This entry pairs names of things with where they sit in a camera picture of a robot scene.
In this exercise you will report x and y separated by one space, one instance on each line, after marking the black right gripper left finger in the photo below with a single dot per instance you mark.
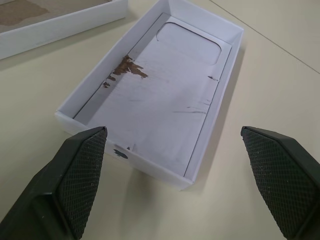
62 187

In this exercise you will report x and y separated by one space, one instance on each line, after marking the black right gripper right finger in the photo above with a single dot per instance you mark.
282 180

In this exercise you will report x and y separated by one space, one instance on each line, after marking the white phone box base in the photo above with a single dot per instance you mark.
155 100

